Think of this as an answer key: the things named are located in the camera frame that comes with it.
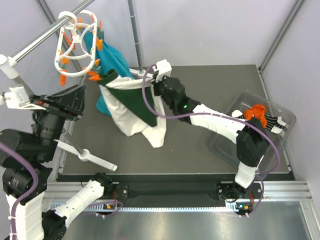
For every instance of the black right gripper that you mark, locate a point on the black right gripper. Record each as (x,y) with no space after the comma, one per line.
(156,85)

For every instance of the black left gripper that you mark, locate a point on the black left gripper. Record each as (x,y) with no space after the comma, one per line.
(69,102)

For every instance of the white and green shirt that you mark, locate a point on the white and green shirt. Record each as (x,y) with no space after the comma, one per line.
(123,97)

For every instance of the white clip hanger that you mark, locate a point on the white clip hanger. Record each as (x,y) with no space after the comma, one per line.
(78,41)

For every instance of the black white striped sock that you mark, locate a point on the black white striped sock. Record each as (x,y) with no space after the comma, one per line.
(237,114)

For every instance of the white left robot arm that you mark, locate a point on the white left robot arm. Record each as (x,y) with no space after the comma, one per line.
(23,156)

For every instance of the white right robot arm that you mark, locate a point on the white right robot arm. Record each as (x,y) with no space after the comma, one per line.
(248,136)

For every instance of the teal cloth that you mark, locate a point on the teal cloth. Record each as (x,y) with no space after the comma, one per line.
(110,58)

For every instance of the grey metal clothes rack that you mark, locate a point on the grey metal clothes rack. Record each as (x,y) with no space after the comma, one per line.
(7,66)

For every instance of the clear plastic bin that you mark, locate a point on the clear plastic bin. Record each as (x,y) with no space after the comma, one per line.
(226,150)

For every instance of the orange sock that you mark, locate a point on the orange sock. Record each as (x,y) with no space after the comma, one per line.
(259,112)
(248,114)

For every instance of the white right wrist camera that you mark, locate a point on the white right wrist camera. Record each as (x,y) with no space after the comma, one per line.
(161,70)

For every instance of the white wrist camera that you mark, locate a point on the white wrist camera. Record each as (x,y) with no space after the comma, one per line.
(161,70)
(17,98)

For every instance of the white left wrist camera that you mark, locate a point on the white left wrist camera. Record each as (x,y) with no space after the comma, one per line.
(17,98)

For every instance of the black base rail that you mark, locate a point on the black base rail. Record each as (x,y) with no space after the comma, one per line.
(177,190)

